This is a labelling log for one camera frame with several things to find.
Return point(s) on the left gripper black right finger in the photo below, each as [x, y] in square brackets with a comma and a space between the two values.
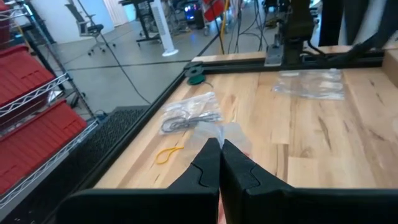
[295, 208]

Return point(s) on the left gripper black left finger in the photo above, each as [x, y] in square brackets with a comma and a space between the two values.
[140, 207]

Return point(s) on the clear plastic zip bag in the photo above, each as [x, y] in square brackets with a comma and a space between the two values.
[199, 104]
[311, 85]
[236, 137]

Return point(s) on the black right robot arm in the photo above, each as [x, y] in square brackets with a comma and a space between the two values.
[295, 31]

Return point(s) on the yellow rubber band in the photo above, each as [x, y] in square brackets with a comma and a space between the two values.
[174, 149]

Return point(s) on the black perforated metal case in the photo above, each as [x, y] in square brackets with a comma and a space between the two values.
[102, 149]

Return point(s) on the green and black spool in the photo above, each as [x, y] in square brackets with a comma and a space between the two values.
[196, 79]

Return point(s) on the white tower fan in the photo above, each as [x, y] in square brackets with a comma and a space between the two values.
[163, 28]

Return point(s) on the grey office chair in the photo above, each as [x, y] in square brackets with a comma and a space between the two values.
[90, 29]

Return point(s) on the black standing desk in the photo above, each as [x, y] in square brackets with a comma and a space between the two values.
[142, 21]

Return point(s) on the computer tower with blue light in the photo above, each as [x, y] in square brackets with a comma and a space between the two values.
[191, 11]

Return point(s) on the black aluminium table frame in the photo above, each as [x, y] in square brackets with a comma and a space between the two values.
[236, 66]

